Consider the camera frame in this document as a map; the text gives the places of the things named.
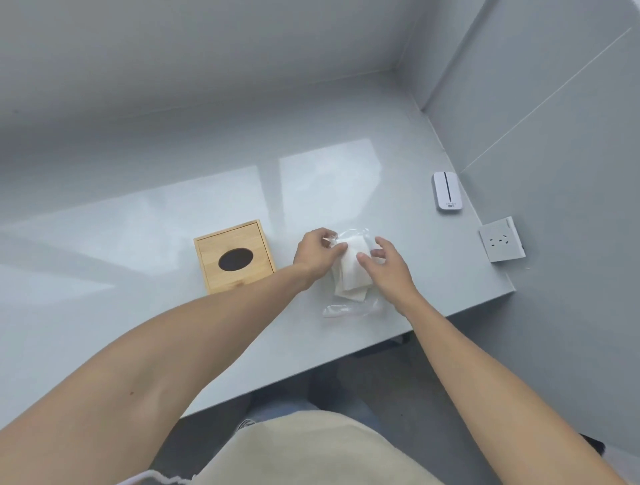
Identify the wooden tissue box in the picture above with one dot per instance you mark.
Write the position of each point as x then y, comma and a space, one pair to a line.
235, 257

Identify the person's left forearm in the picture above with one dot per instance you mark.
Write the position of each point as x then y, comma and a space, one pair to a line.
150, 369

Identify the white tissue stack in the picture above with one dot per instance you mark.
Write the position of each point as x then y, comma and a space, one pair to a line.
351, 270

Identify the blue jeans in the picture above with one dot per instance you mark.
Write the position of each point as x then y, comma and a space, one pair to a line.
280, 409

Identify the person's right thumb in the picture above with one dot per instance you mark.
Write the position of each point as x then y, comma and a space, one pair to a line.
363, 261

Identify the cream shirt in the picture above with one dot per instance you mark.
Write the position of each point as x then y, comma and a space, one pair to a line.
320, 449

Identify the white wall socket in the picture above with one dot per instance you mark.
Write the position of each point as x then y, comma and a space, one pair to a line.
501, 240

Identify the person's left fingers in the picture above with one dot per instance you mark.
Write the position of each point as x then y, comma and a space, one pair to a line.
331, 237

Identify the person's right hand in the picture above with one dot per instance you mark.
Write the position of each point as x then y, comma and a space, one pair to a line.
392, 277

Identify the clear plastic wrapper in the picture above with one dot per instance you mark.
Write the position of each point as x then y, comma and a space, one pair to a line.
350, 309

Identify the person's left hand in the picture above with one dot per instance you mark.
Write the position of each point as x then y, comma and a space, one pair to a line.
311, 252

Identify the black object on floor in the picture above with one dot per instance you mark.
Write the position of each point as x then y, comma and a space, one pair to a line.
592, 442

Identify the small white electronic device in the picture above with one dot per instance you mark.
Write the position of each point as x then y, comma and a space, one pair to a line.
447, 192

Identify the person's right forearm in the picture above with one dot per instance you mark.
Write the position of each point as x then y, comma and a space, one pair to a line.
500, 389

